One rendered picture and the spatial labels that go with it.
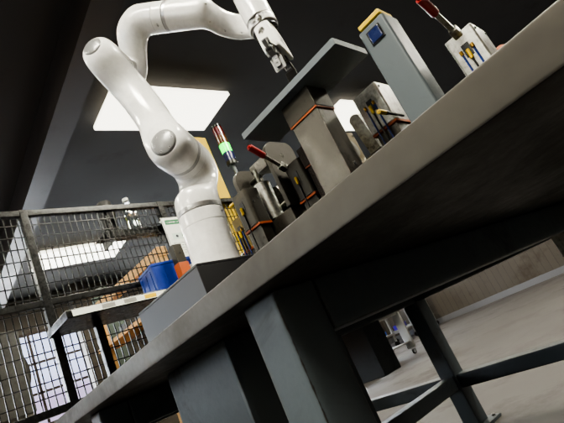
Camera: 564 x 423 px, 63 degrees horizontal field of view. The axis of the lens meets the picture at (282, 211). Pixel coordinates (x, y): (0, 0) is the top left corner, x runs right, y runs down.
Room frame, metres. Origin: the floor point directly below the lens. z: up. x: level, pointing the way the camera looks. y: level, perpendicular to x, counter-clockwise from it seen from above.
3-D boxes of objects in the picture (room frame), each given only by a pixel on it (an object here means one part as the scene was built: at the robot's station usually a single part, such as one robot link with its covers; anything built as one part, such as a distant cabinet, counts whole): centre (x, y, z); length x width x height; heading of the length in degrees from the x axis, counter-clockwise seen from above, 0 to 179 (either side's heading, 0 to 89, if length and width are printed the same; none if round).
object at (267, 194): (1.39, 0.00, 0.95); 0.18 x 0.13 x 0.49; 50
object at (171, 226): (2.22, 0.50, 1.30); 0.23 x 0.02 x 0.31; 140
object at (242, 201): (1.33, 0.09, 0.89); 0.09 x 0.08 x 0.38; 140
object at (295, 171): (1.30, -0.10, 0.89); 0.12 x 0.07 x 0.38; 140
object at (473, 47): (0.96, -0.55, 0.88); 0.12 x 0.07 x 0.36; 140
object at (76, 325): (1.91, 0.60, 1.02); 0.90 x 0.22 x 0.03; 140
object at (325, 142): (1.08, -0.17, 0.92); 0.10 x 0.08 x 0.45; 50
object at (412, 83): (0.91, -0.37, 0.92); 0.08 x 0.08 x 0.44; 50
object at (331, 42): (1.08, -0.17, 1.16); 0.37 x 0.14 x 0.02; 50
